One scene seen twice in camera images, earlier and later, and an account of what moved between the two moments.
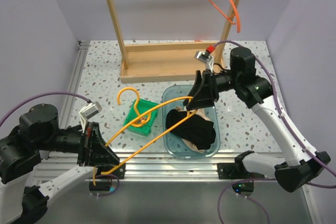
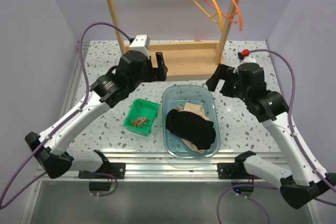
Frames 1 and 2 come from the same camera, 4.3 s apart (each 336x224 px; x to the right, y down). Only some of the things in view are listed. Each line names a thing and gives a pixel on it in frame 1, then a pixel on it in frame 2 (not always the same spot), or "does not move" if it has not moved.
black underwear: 199,131 does not move
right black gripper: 210,90 -> 224,72
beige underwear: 200,113 does not move
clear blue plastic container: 174,147 does not move
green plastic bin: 145,105 does not move
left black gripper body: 84,154 -> 151,74
